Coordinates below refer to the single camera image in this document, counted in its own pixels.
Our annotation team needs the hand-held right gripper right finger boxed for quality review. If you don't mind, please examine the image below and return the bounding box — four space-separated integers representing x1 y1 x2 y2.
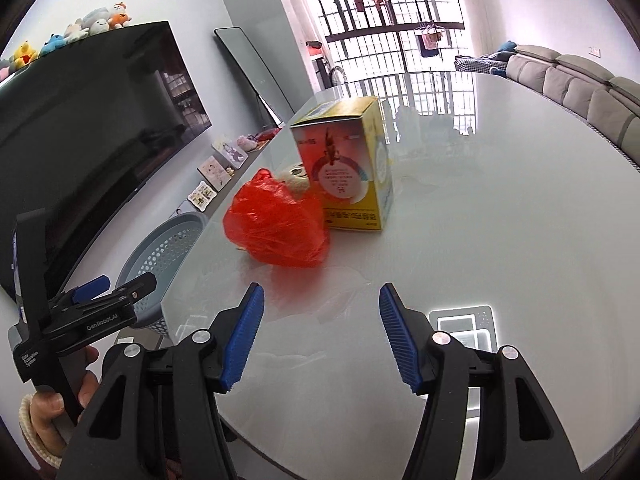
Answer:
378 282 583 480

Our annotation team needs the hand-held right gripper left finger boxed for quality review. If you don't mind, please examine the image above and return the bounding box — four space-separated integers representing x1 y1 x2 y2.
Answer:
55 282 266 480

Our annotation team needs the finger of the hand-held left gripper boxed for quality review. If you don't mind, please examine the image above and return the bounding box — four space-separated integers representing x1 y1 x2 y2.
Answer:
50 275 111 311
75 273 157 313

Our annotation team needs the grey perforated plastic basket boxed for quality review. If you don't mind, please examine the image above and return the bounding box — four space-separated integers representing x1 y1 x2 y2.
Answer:
114 211 210 337

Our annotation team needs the red plastic bag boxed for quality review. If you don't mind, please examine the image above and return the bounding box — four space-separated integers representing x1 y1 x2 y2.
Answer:
222 169 332 268

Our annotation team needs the beige roll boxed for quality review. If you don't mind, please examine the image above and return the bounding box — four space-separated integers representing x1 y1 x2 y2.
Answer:
272 165 313 201

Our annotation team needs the yellow cardboard box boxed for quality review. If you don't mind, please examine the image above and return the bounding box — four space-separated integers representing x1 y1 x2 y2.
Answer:
290 96 396 233

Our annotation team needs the person's left forearm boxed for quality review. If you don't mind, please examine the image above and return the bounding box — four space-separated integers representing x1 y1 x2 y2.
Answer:
19 394 63 476

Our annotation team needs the person's left hand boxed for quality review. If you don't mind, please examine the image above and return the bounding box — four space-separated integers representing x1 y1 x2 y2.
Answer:
27 346 101 456

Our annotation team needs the cartoon picture tile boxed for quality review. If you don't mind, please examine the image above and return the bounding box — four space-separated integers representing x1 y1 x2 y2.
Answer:
186 180 218 211

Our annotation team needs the pale pink picture tile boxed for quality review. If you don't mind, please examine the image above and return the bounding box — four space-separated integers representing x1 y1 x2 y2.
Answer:
197 155 231 181

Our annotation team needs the black flat television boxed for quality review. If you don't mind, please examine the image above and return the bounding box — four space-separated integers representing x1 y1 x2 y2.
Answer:
0 21 213 301

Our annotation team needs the white picture tile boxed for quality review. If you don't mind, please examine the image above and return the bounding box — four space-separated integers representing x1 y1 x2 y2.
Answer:
212 135 248 166

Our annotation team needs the yellow bear plush toy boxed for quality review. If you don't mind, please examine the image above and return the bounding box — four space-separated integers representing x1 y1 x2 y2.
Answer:
11 42 40 71

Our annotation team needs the blue plush toy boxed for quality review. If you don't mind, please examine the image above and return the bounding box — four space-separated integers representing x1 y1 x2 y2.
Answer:
39 32 68 57

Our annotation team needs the beige plush toy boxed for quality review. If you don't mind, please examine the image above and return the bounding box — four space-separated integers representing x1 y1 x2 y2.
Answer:
62 19 90 43

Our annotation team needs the tall standing mirror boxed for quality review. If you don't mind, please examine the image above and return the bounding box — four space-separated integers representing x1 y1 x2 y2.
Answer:
214 26 297 128

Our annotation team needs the grey white plush toy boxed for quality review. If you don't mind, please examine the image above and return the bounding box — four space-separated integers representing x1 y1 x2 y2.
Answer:
82 6 113 36

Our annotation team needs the orange plush toy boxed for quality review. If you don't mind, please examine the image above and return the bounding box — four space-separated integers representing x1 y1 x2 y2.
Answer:
107 2 133 30

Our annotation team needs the checked blanket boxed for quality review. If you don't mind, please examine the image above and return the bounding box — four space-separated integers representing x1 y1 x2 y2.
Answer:
454 55 511 78

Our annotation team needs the small hanging drying rack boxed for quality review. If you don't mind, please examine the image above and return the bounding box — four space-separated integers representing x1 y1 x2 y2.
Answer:
414 20 446 58

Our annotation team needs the grey sofa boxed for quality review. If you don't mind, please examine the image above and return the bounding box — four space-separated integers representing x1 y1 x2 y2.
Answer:
505 44 640 168

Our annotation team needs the window with black grille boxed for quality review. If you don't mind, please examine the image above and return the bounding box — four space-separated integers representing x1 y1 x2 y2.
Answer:
300 0 467 88

